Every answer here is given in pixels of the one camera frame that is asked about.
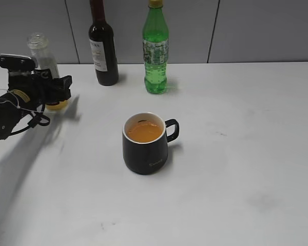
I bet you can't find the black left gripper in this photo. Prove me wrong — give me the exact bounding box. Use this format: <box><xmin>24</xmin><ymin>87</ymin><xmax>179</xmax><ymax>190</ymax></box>
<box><xmin>7</xmin><ymin>70</ymin><xmax>72</xmax><ymax>112</ymax></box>

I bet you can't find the NFC orange juice bottle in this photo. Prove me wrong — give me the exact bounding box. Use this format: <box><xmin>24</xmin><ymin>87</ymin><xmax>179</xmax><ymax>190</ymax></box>
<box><xmin>26</xmin><ymin>32</ymin><xmax>69</xmax><ymax>112</ymax></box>

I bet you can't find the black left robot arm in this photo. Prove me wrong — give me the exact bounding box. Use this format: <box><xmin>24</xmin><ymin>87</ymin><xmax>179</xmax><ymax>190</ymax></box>
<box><xmin>0</xmin><ymin>70</ymin><xmax>72</xmax><ymax>140</ymax></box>

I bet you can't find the black ceramic mug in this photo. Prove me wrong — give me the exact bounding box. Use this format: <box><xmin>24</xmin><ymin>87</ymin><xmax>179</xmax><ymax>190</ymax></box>
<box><xmin>122</xmin><ymin>112</ymin><xmax>180</xmax><ymax>175</ymax></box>

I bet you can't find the dark red wine bottle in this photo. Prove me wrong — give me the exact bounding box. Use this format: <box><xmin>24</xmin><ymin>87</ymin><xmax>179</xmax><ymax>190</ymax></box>
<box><xmin>88</xmin><ymin>0</ymin><xmax>119</xmax><ymax>86</ymax></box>

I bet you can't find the green plastic soda bottle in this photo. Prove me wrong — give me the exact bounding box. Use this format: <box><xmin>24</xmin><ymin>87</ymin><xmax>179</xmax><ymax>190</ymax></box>
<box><xmin>142</xmin><ymin>1</ymin><xmax>169</xmax><ymax>94</ymax></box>

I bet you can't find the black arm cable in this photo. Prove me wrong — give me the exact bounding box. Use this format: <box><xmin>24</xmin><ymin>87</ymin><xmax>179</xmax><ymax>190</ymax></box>
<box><xmin>7</xmin><ymin>110</ymin><xmax>51</xmax><ymax>138</ymax></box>

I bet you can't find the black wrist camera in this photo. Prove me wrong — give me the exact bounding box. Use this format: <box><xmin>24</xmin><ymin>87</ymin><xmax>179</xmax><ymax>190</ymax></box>
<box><xmin>0</xmin><ymin>54</ymin><xmax>37</xmax><ymax>72</ymax></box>

